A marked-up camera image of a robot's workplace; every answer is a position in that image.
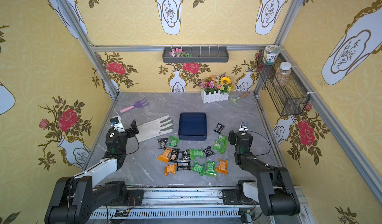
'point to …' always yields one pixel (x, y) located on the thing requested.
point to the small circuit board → (121, 212)
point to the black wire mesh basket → (284, 89)
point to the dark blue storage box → (192, 126)
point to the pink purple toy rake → (138, 104)
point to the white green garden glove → (159, 126)
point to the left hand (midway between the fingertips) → (120, 123)
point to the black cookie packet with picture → (174, 155)
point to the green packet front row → (198, 168)
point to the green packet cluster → (221, 145)
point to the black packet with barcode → (183, 166)
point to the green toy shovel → (234, 100)
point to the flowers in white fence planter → (215, 88)
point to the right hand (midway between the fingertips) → (243, 132)
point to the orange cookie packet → (164, 157)
